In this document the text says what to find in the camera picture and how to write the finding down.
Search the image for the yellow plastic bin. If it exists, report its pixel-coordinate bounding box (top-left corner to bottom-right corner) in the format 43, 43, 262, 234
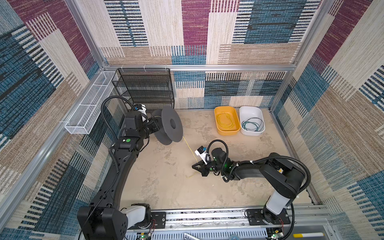
214, 106, 241, 136

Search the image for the black mesh shelf rack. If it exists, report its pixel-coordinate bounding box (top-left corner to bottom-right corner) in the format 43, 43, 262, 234
112, 68, 175, 113

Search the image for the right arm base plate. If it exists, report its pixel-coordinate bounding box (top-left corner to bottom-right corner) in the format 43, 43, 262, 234
245, 209, 291, 226

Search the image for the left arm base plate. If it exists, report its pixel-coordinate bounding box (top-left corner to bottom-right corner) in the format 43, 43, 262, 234
129, 212, 167, 231

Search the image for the white plastic bin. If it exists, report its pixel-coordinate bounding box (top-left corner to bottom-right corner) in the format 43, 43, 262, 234
239, 106, 266, 137

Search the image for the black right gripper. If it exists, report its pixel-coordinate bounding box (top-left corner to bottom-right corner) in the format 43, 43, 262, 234
191, 159, 224, 178

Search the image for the aluminium mounting rail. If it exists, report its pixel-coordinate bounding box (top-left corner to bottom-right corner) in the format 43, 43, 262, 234
124, 205, 338, 240

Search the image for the green cable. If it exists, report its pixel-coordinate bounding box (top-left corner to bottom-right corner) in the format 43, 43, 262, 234
241, 116, 265, 133

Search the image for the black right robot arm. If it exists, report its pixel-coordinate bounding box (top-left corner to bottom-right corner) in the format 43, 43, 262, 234
192, 140, 312, 225

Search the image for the white wire mesh tray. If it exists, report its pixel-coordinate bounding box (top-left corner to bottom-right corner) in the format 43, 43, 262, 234
65, 71, 115, 135

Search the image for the dark grey cable spool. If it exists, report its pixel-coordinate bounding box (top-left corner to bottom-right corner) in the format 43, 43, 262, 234
152, 106, 184, 145

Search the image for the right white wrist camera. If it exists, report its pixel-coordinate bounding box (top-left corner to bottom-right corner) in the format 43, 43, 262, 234
195, 146, 211, 165

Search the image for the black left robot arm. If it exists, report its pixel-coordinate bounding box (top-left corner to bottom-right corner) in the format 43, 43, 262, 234
77, 96, 159, 240

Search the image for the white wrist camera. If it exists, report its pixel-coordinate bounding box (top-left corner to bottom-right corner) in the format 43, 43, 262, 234
133, 104, 148, 123
195, 146, 211, 165

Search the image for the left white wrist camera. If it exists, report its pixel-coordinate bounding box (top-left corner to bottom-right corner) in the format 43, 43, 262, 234
133, 104, 148, 123

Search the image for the yellow cable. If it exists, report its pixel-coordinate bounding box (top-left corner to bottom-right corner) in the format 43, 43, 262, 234
217, 112, 237, 132
182, 136, 200, 178

